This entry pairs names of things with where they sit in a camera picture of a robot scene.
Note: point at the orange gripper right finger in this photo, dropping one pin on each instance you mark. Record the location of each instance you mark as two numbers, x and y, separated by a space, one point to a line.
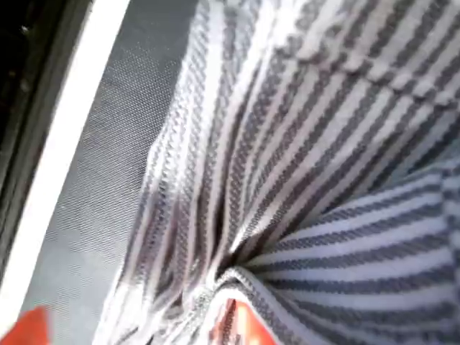
248 327

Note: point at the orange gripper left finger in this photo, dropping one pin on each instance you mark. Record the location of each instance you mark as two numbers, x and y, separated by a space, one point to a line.
30 327

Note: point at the grey white striped cloth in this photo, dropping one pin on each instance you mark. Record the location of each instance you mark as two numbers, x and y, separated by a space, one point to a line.
305 143

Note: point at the black desk mat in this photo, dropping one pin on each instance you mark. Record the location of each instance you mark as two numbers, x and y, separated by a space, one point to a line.
108 161

